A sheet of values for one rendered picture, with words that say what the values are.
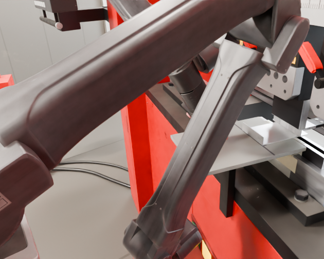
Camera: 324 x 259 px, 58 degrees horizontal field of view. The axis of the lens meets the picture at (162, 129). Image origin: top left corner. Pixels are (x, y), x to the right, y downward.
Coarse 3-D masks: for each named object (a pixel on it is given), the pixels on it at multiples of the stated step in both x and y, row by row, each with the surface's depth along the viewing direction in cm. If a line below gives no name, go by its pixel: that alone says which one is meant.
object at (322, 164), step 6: (300, 138) 71; (306, 138) 69; (306, 144) 67; (312, 144) 67; (306, 150) 67; (312, 150) 65; (318, 150) 66; (306, 156) 67; (312, 156) 65; (318, 156) 63; (312, 162) 66; (318, 162) 64
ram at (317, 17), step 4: (304, 8) 56; (308, 8) 55; (312, 8) 54; (316, 8) 54; (304, 12) 56; (308, 12) 56; (312, 12) 55; (316, 12) 54; (320, 12) 53; (304, 16) 57; (308, 16) 56; (312, 16) 55; (316, 16) 54; (320, 16) 53; (312, 20) 55; (316, 20) 54; (320, 20) 53; (312, 24) 55; (316, 24) 54; (320, 24) 53
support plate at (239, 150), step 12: (252, 120) 79; (264, 120) 79; (240, 132) 74; (228, 144) 69; (240, 144) 69; (252, 144) 68; (276, 144) 68; (288, 144) 67; (300, 144) 67; (228, 156) 64; (240, 156) 64; (252, 156) 64; (264, 156) 64; (276, 156) 64; (216, 168) 61; (228, 168) 61
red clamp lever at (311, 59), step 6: (306, 42) 54; (300, 48) 54; (306, 48) 53; (312, 48) 53; (300, 54) 54; (306, 54) 53; (312, 54) 53; (306, 60) 53; (312, 60) 52; (318, 60) 52; (312, 66) 52; (318, 66) 52; (312, 72) 53; (318, 72) 52; (318, 78) 52; (318, 84) 51
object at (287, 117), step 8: (280, 104) 73; (288, 104) 70; (296, 104) 68; (304, 104) 66; (272, 112) 76; (280, 112) 73; (288, 112) 71; (296, 112) 68; (304, 112) 67; (280, 120) 75; (288, 120) 71; (296, 120) 68; (304, 120) 68; (288, 128) 73; (296, 128) 70
